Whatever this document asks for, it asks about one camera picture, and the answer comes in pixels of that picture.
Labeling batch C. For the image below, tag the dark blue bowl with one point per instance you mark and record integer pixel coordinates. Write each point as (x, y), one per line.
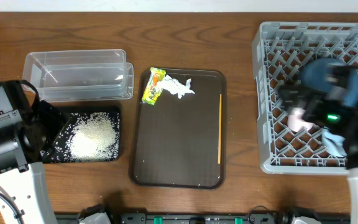
(336, 78)

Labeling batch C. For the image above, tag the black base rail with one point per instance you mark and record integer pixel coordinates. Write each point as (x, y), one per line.
(141, 218)

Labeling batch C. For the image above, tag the pink plastic cup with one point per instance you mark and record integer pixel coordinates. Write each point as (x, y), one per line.
(295, 121)

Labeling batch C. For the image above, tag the light blue small bowl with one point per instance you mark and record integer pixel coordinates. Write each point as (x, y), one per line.
(333, 143)

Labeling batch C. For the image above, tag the grey dishwasher rack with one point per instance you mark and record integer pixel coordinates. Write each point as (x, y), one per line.
(279, 51)

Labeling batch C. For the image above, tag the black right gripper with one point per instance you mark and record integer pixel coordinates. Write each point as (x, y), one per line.
(307, 97)

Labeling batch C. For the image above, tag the yellow green snack wrapper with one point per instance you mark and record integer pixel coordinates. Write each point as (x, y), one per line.
(152, 92)

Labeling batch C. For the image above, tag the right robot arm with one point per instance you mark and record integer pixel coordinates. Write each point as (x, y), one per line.
(350, 145)

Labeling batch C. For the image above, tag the black waste tray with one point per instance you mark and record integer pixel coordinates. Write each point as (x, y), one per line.
(113, 109)

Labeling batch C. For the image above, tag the clear plastic bin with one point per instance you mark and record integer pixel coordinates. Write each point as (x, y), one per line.
(80, 75)

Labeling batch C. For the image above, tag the brown serving tray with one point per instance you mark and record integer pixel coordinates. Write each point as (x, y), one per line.
(176, 140)

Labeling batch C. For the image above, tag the white tissue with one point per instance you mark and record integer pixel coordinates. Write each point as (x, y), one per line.
(175, 87)

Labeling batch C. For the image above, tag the wooden chopstick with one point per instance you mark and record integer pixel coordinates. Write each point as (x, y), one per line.
(220, 128)

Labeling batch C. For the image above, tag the white rice pile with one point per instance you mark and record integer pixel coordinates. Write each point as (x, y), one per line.
(93, 137)

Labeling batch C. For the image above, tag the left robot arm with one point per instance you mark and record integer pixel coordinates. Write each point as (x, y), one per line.
(27, 132)

